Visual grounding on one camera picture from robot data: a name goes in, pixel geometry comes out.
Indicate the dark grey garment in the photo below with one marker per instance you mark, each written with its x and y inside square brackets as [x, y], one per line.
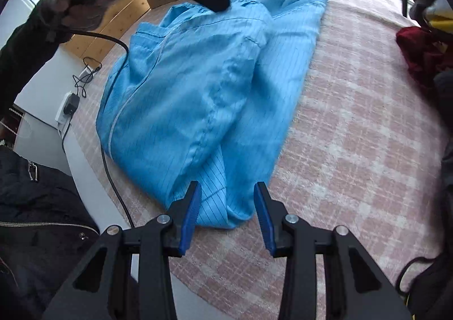
[446, 100]

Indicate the white power strip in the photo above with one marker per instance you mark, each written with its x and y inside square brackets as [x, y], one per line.
[61, 112]

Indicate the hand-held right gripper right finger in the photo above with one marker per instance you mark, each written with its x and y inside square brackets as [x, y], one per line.
[265, 220]

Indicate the person's left hand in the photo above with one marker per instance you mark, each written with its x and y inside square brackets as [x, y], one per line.
[86, 13]

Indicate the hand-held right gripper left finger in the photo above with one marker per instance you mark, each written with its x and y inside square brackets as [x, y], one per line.
[189, 220]

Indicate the blue striped coat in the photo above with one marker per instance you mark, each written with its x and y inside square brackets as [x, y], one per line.
[198, 86]

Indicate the black power adapter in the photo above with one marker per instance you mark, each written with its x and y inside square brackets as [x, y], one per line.
[72, 104]

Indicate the wooden board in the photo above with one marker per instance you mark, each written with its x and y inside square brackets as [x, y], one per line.
[124, 15]

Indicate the white charger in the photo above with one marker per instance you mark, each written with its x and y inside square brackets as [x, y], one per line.
[84, 73]

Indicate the black zippered jacket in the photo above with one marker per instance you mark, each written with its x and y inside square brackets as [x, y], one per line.
[35, 199]

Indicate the person's left forearm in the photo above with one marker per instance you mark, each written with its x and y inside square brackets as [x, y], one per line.
[24, 54]

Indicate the red garment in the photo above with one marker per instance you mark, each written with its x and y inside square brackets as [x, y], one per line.
[421, 54]

